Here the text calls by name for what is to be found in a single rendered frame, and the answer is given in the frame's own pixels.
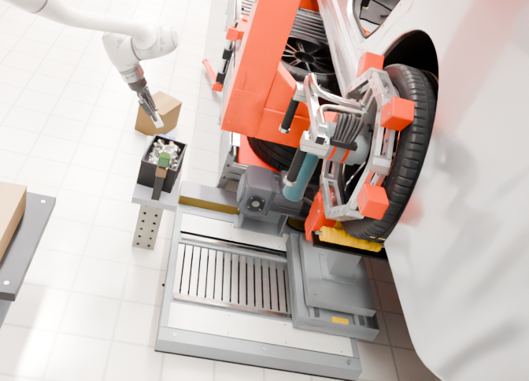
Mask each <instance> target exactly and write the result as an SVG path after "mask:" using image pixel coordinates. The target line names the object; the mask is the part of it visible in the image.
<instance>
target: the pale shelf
mask: <svg viewBox="0 0 529 381"><path fill-rule="evenodd" d="M152 138H153V136H149V135H148V136H147V139H146V145H145V148H144V151H143V154H144V153H145V152H146V149H147V147H148V145H149V144H150V142H151V140H152ZM182 168H183V165H182V167H181V169H180V172H179V175H178V177H177V179H176V181H175V185H174V186H173V188H172V191H171V194H170V193H166V192H164V191H162V192H161V195H160V200H159V202H154V201H151V200H150V199H151V195H152V193H153V188H151V187H146V186H143V185H141V184H137V180H136V183H135V188H134V191H133V195H132V199H131V203H135V204H140V205H146V206H150V207H154V208H159V209H166V210H170V211H174V212H175V211H176V206H177V201H178V195H179V185H180V180H181V174H182ZM137 179H138V176H137Z"/></svg>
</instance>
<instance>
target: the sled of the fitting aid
mask: <svg viewBox="0 0 529 381"><path fill-rule="evenodd" d="M299 236H300V235H299V234H295V233H290V235H289V237H288V239H287V242H286V250H287V268H288V278H289V288H290V305H291V315H292V324H293V327H295V328H300V329H304V330H309V331H318V332H323V333H328V334H333V335H341V336H346V337H351V338H359V339H364V340H369V341H373V340H374V338H375V337H376V336H377V334H378V333H379V331H380V329H379V323H378V320H377V316H376V313H375V314H374V316H373V317H370V316H362V315H357V314H352V313H344V312H339V311H335V310H330V309H322V308H317V307H312V306H308V305H306V304H305V292H304V285H303V278H302V270H301V257H300V250H299V242H298V239H299Z"/></svg>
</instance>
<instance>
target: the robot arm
mask: <svg viewBox="0 0 529 381"><path fill-rule="evenodd" d="M2 1H4V2H7V3H9V4H11V5H13V6H15V7H17V8H18V9H22V10H24V11H26V12H28V13H31V14H35V15H37V16H40V17H44V18H46V19H49V20H52V21H55V22H57V23H59V24H64V25H67V26H70V27H74V28H82V29H88V30H94V31H104V34H103V35H102V43H103V46H104V48H105V51H106V53H107V55H108V57H109V59H110V61H111V62H112V64H113V65H114V66H115V67H116V68H117V70H118V72H119V73H120V75H121V78H122V79H123V81H124V82H125V83H127V85H128V86H129V88H130V90H131V91H135V92H136V94H137V96H138V98H139V100H138V103H139V104H140V105H141V106H142V108H143V109H144V111H145V112H146V114H147V116H148V117H151V118H152V120H153V122H154V124H155V126H156V128H160V127H163V123H162V121H161V118H160V117H159V115H158V113H157V111H158V109H156V105H155V103H154V100H153V98H152V95H151V93H150V90H149V88H148V85H147V81H146V78H145V76H144V71H143V69H142V66H141V65H140V61H144V60H150V59H154V58H158V57H163V56H165V55H167V54H170V53H171V52H173V51H174V50H175V49H176V48H177V46H178V45H179V36H178V34H177V32H176V30H175V29H174V28H172V27H170V26H166V25H162V26H160V25H156V24H150V23H144V24H140V23H138V22H135V21H133V20H127V19H124V18H119V17H112V16H108V15H104V14H100V13H92V12H89V11H85V10H81V9H75V8H72V7H70V6H67V5H66V4H64V3H63V2H61V1H60V0H2Z"/></svg>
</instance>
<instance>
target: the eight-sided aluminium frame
mask: <svg viewBox="0 0 529 381"><path fill-rule="evenodd" d="M369 85H371V86H372V91H373V93H374V95H375V99H376V102H377V114H376V119H375V127H374V133H373V138H372V147H371V153H370V157H369V159H368V163H367V166H366V168H365V170H364V172H363V174H362V176H361V178H360V180H359V182H358V184H357V186H356V188H355V190H354V192H353V194H352V196H351V198H350V200H349V202H348V203H347V204H346V205H342V202H341V198H340V193H339V190H338V169H339V164H340V163H338V162H335V161H333V163H332V168H331V174H330V173H328V171H329V166H330V162H331V161H329V160H325V159H324V161H323V166H322V171H321V175H320V187H321V194H322V199H323V204H324V215H325V216H326V218H327V219H330V220H337V221H342V222H343V221H344V220H356V219H359V220H361V219H363V218H364V216H362V215H361V214H360V211H359V208H358V204H357V196H358V194H359V192H360V190H361V188H362V186H363V184H364V183H367V184H369V182H370V180H371V178H372V176H373V174H374V172H375V175H374V177H373V179H372V181H371V183H370V184H371V185H375V186H378V187H380V186H381V184H382V182H383V180H384V178H385V177H386V176H387V174H388V172H389V169H390V165H391V162H392V159H391V158H392V153H393V147H394V137H395V132H396V130H393V129H389V128H386V134H385V139H384V144H383V153H382V155H380V150H381V145H382V140H383V130H384V127H381V126H380V115H381V108H382V107H383V106H384V105H385V104H386V103H387V102H388V101H389V100H391V99H392V98H393V97H398V96H397V94H396V92H395V89H394V87H393V85H392V82H391V81H390V78H389V74H387V72H386V71H383V70H380V69H377V68H370V69H368V70H367V71H366V72H364V73H363V74H362V75H361V76H359V77H358V78H356V79H355V80H354V81H353V82H350V84H349V85H348V87H347V88H346V90H345V94H344V96H343V98H346V99H349V100H350V99H351V98H352V99H353V101H355V102H359V101H360V100H361V99H362V98H363V96H364V95H365V93H366V91H367V89H368V86H369ZM329 188H331V193H330V189H329ZM331 200H332V201H331ZM332 204H333V205H332Z"/></svg>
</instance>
